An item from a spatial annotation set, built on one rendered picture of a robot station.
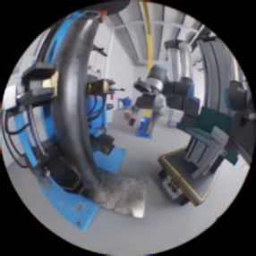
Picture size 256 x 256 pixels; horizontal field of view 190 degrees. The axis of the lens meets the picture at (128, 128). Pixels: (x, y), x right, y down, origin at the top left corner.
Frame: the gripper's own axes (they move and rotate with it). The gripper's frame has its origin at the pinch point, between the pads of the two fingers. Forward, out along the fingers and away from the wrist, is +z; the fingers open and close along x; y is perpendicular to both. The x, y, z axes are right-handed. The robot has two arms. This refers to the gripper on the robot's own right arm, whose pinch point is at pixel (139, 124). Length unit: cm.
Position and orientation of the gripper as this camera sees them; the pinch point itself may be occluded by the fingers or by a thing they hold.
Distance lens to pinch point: 33.8
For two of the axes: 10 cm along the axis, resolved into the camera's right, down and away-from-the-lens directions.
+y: 8.2, 2.8, 5.1
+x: -4.5, -2.5, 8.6
